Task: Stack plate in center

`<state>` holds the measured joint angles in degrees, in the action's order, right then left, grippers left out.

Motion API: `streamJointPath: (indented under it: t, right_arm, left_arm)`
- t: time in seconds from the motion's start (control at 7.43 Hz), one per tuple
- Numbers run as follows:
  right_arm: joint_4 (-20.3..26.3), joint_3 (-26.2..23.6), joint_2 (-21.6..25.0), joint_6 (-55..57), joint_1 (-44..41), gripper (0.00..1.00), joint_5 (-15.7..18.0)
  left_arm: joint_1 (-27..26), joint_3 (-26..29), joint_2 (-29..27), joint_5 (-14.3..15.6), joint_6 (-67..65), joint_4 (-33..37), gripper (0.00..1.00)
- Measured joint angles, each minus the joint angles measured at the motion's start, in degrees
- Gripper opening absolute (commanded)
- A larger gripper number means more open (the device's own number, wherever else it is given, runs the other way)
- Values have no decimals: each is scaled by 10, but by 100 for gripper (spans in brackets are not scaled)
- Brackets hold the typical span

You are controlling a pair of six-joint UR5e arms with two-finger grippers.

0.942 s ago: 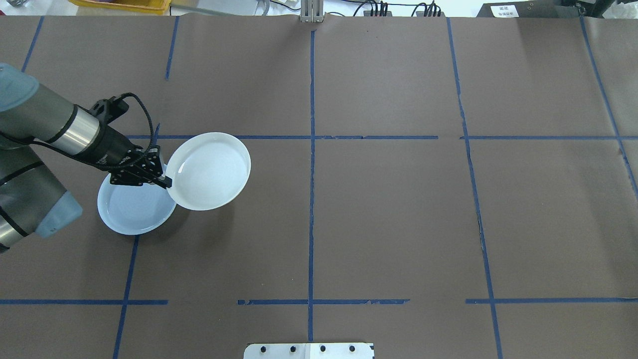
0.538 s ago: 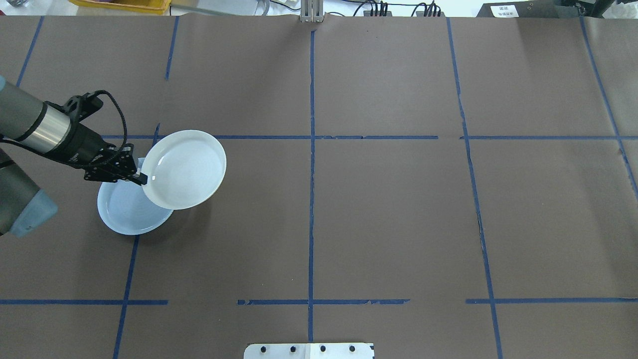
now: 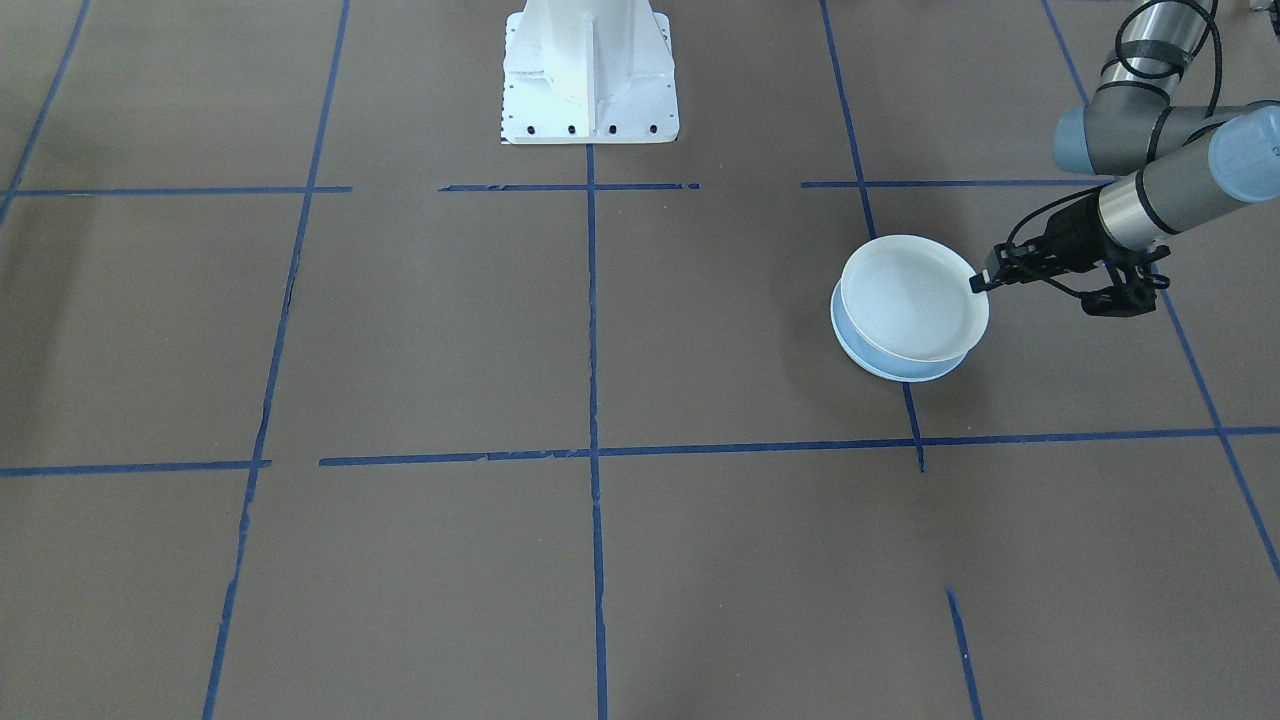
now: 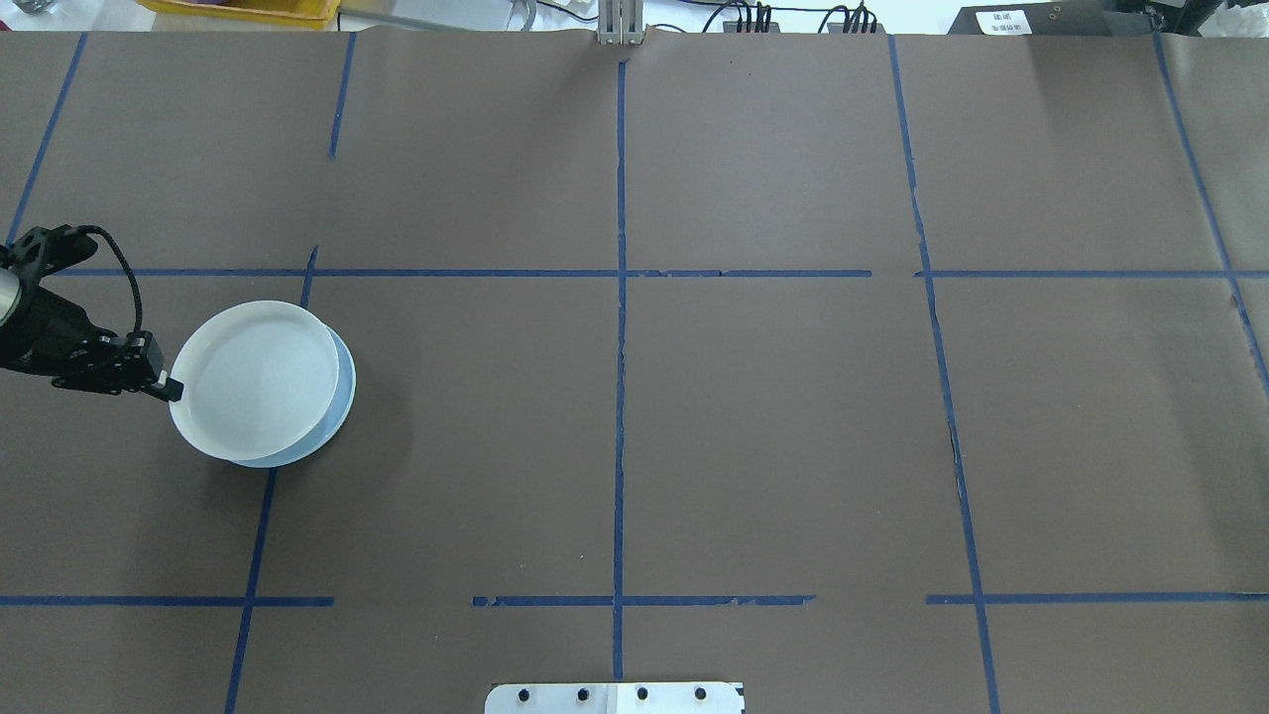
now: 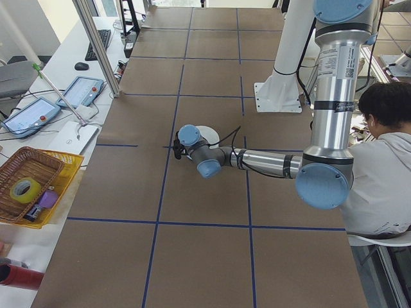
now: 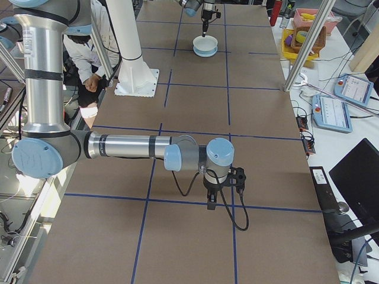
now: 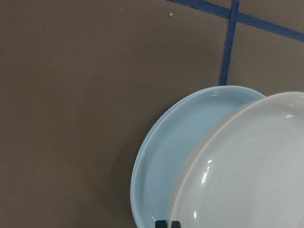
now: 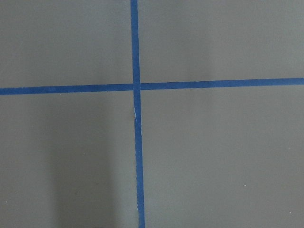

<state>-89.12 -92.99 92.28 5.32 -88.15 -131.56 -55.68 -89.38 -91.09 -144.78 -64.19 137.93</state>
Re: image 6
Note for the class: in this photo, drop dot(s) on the white round plate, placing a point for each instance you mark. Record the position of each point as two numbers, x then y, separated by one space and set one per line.
205 42

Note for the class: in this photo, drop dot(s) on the ribbed light blue plate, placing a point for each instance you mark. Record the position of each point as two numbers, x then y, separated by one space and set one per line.
205 52

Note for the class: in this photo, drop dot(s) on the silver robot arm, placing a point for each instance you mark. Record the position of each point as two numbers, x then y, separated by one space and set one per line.
190 12
41 88

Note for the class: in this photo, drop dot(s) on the plain light blue plate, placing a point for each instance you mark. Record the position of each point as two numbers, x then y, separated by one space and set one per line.
205 56

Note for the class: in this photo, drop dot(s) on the purple small item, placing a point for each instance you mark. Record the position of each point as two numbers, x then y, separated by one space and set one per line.
288 39

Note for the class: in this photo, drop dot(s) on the yellow plastic bin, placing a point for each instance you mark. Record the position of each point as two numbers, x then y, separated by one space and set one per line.
287 51

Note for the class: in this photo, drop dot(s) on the pink plastic bin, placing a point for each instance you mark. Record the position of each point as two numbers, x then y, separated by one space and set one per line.
299 23

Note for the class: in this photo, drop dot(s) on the yellow green tape roll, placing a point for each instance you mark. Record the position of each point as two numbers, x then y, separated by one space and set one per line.
298 35

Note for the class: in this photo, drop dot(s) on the yellow item in bin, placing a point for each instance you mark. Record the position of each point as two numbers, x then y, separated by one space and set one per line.
307 16

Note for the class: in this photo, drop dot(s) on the orange black hub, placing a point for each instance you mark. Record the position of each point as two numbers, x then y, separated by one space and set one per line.
302 123
309 148

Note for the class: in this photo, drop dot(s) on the white plastic hook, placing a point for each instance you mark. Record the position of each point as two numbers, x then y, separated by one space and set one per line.
302 79

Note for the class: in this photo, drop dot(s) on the black computer box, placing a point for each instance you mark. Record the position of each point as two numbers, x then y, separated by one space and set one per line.
324 189

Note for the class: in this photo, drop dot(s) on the brown wicker basket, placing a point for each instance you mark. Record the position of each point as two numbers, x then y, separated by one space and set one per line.
319 41

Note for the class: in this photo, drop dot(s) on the person in white jacket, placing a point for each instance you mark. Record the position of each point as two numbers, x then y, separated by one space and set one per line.
78 54

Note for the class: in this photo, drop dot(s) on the grey computer mouse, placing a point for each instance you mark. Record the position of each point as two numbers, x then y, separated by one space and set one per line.
343 207

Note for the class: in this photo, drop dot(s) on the black monitor stand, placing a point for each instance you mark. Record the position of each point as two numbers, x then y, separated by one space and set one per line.
349 233

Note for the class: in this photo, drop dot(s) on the large blue teach pendant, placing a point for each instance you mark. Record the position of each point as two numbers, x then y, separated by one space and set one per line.
333 114

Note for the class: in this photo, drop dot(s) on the black computer monitor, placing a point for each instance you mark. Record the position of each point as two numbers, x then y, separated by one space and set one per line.
358 177

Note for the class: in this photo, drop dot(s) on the small blue teach pendant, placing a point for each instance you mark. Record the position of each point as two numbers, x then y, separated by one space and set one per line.
353 88

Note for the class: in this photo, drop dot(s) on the light wooden board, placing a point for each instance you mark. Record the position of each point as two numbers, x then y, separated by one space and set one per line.
367 50

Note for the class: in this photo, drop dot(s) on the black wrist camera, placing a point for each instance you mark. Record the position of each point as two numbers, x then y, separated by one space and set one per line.
238 177
217 14

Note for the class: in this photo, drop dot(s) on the white pedestal with base plate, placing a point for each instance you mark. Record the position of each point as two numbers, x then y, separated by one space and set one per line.
130 44

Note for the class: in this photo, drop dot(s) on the tall aluminium post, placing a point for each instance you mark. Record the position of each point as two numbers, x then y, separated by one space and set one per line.
308 44

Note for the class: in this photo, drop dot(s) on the slanted aluminium frame bar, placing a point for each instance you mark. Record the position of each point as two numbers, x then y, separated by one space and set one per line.
102 53

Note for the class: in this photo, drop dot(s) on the aluminium frame rail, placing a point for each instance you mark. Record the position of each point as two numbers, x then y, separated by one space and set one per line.
35 219

